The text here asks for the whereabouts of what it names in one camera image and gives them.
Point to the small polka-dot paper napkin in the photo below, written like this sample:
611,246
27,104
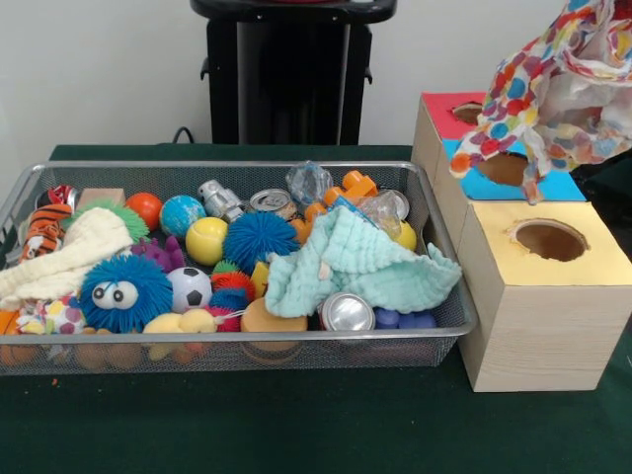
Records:
54,313

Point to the large polka-dot paper napkin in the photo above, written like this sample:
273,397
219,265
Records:
543,74

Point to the silver mesh bin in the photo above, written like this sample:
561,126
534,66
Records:
222,175

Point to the wooden box with three holes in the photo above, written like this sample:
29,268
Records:
543,336

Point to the mint green cloth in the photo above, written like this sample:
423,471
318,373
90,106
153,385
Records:
365,261

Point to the silver drink can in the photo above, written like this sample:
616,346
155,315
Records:
348,312

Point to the silver toy robot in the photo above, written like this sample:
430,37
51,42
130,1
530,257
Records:
219,197

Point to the yellow tennis ball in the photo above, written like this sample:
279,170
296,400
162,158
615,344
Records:
206,242

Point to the blue globe ball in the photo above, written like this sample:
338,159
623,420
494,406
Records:
180,214

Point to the small soccer ball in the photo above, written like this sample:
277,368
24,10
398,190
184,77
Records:
187,289

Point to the blue spiky ball with eyes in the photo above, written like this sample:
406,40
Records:
143,281

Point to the dark green table cloth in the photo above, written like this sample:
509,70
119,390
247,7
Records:
296,424
614,207

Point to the cream knitted cloth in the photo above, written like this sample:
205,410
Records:
89,237

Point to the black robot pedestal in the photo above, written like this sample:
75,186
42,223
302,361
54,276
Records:
291,74

